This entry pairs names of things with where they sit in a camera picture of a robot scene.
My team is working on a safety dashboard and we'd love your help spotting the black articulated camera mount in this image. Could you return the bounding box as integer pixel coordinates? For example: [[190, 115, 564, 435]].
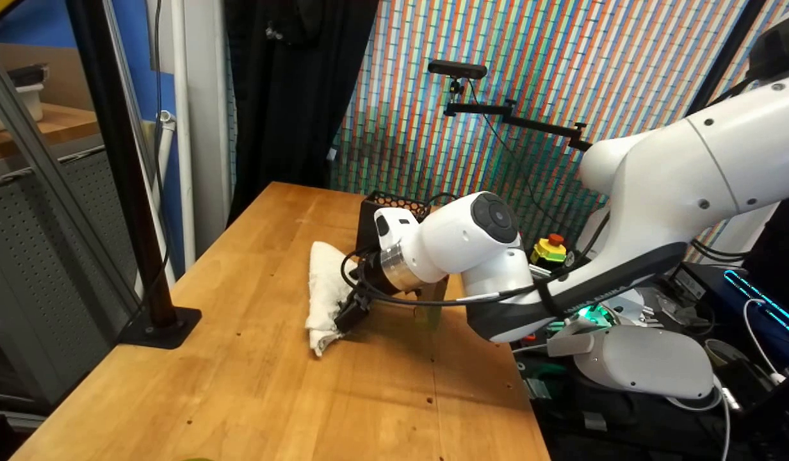
[[440, 98, 596, 157]]

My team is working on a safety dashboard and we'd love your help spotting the yellow red emergency stop button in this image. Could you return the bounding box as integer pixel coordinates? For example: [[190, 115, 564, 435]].
[[530, 232, 570, 268]]

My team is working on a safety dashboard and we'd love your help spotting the colourful patterned backdrop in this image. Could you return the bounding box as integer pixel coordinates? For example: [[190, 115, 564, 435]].
[[328, 0, 789, 258]]

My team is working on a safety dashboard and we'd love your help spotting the black perforated box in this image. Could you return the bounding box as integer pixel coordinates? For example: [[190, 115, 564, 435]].
[[355, 190, 456, 258]]

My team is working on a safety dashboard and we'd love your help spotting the white cloth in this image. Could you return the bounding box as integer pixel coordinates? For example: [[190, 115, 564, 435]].
[[302, 239, 361, 362]]

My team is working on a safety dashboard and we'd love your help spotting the teal white small device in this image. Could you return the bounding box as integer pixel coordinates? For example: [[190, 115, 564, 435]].
[[575, 300, 619, 332]]

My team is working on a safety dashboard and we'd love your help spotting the white VR headset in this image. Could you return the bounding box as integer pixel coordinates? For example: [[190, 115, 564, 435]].
[[543, 326, 723, 404]]

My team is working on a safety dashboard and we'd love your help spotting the black bar camera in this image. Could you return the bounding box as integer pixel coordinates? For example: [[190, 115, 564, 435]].
[[425, 57, 491, 81]]

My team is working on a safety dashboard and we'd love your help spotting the blue crate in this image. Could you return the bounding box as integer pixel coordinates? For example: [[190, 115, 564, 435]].
[[720, 263, 789, 371]]

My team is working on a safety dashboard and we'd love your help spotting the grey perforated metal panel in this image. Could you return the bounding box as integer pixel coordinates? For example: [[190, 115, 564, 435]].
[[0, 143, 142, 404]]

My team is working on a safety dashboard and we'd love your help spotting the white cable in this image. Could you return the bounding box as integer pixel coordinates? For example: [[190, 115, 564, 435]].
[[738, 296, 789, 389]]

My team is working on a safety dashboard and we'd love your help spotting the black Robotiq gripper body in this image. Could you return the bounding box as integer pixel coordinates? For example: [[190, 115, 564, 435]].
[[347, 244, 390, 300]]

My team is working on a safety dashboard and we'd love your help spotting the wooden shelf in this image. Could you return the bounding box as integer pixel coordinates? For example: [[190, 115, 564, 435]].
[[0, 99, 96, 166]]

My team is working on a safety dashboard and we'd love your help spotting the black curtain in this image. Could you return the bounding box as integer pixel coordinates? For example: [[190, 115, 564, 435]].
[[222, 0, 381, 225]]

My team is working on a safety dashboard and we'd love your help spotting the black pole stand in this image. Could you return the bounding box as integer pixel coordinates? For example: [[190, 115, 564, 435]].
[[59, 0, 204, 350]]

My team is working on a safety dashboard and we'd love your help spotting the olive wrist camera block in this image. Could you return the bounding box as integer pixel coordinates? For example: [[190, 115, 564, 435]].
[[410, 275, 454, 332]]

